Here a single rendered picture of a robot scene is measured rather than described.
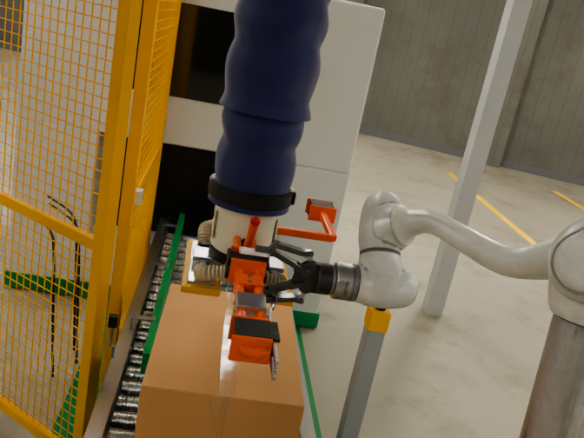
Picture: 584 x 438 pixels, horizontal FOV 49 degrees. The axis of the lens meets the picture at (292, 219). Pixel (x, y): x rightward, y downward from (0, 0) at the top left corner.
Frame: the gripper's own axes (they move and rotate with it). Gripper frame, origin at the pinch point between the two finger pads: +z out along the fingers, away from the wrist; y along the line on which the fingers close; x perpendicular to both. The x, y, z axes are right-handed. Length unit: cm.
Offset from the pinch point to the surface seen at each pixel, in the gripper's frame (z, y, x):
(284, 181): -7.3, -17.6, 18.5
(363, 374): -49, 50, 44
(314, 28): -7, -56, 17
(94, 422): 34, 67, 28
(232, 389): -1.4, 31.7, -1.8
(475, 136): -161, -5, 268
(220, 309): 2, 32, 41
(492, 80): -162, -43, 268
